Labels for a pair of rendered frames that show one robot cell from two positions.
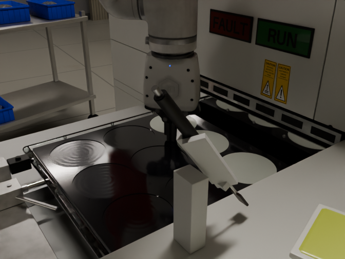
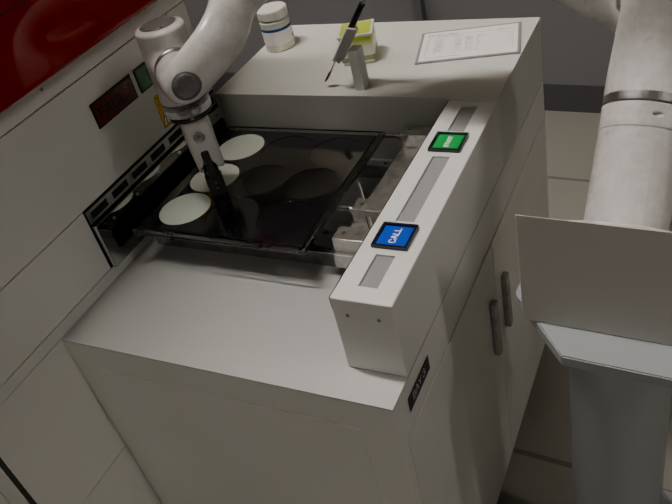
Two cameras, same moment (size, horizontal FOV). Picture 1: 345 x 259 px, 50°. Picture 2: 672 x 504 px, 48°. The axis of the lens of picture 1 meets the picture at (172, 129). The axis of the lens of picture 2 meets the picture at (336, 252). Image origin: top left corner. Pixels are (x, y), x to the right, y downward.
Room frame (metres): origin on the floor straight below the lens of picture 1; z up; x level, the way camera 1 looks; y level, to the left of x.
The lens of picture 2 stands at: (0.91, 1.22, 1.62)
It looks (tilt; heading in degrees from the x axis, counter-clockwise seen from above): 37 degrees down; 249
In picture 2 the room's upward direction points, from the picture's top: 15 degrees counter-clockwise
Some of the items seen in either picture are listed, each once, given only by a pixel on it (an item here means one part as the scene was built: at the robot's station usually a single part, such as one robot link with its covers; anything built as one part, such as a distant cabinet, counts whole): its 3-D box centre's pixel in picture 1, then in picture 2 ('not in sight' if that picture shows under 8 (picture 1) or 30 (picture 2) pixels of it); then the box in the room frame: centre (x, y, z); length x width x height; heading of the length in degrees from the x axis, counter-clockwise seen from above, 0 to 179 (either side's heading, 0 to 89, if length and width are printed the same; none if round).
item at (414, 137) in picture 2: not in sight; (422, 136); (0.26, 0.13, 0.89); 0.08 x 0.03 x 0.03; 126
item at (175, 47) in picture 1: (171, 42); (187, 104); (0.64, 0.00, 1.09); 0.09 x 0.08 x 0.03; 77
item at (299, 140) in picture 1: (237, 128); (169, 179); (0.70, -0.14, 0.89); 0.44 x 0.02 x 0.10; 36
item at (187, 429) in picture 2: not in sight; (371, 339); (0.44, 0.06, 0.41); 0.96 x 0.64 x 0.82; 36
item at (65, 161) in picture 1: (159, 160); (261, 180); (0.56, 0.02, 0.90); 0.34 x 0.34 x 0.01; 36
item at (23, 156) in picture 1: (19, 163); (326, 236); (0.56, 0.27, 0.90); 0.04 x 0.02 x 0.03; 126
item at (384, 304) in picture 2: not in sight; (430, 220); (0.40, 0.36, 0.89); 0.55 x 0.09 x 0.14; 36
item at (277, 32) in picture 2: not in sight; (276, 27); (0.30, -0.37, 1.01); 0.07 x 0.07 x 0.10
